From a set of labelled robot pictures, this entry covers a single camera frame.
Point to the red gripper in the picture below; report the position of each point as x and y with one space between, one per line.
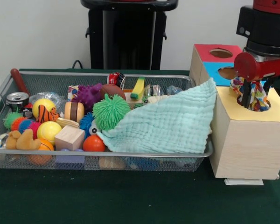
247 67

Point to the colourful patterned cloth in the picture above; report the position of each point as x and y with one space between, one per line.
259 98

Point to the light blue waffle cloth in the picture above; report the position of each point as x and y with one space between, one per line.
165 126

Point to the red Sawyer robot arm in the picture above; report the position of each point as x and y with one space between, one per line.
263 25

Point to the wooden box with three holes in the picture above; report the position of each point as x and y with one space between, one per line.
247 149

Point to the shallow metal mesh bin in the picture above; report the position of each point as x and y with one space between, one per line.
95 163

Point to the yellow toy banana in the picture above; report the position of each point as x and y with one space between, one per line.
137 88

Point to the large green spiky ball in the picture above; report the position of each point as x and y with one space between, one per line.
109 112

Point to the purple rubber toy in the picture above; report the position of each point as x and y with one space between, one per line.
88 95

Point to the red orange rubber ball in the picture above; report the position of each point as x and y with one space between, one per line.
94 143

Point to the wooden toy burger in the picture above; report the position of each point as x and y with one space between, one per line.
74 112

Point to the wooden cube block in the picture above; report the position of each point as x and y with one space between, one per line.
68 137

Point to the yellow ball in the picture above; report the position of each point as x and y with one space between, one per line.
49 133

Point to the orange plush toy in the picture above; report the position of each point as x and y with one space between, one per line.
23 141

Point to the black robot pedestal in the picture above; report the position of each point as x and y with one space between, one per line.
130 35

